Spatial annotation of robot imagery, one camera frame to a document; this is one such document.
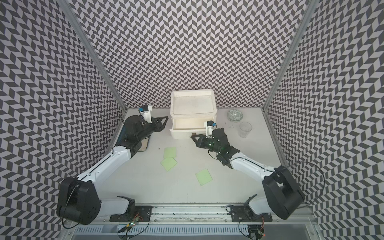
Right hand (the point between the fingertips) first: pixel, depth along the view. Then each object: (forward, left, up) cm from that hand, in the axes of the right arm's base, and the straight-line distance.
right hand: (191, 140), depth 80 cm
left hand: (+9, +14, +7) cm, 18 cm away
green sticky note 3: (-13, -6, -18) cm, 23 cm away
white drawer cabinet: (+19, +1, +5) cm, 20 cm away
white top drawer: (+5, +5, +5) cm, 8 cm away
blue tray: (+14, +49, -16) cm, 54 cm away
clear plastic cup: (+17, -35, -13) cm, 41 cm away
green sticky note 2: (-6, +14, -16) cm, 22 cm away
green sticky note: (+2, +15, -17) cm, 22 cm away
